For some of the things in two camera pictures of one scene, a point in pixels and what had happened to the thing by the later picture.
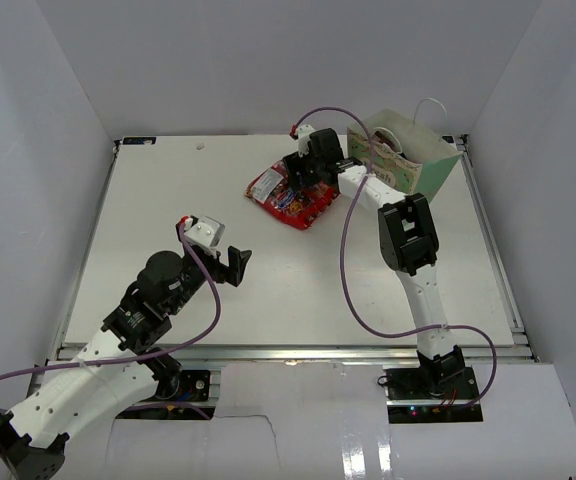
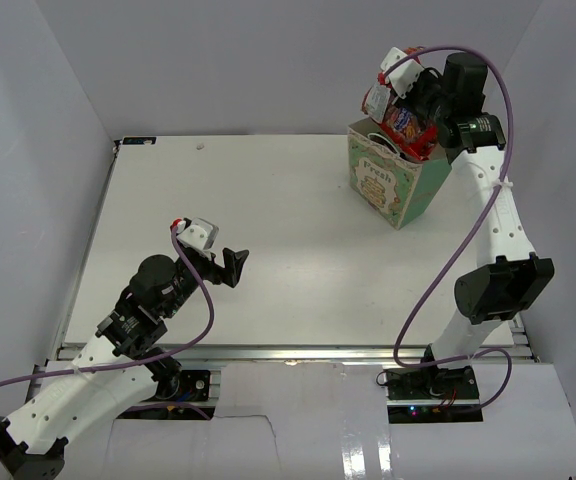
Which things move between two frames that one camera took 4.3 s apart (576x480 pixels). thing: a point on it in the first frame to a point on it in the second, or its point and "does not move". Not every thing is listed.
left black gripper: (234, 271) does not move
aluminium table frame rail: (319, 353) does not move
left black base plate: (193, 386) does not move
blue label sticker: (138, 140) does not move
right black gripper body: (308, 166) to (426, 98)
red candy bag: (300, 207) to (417, 133)
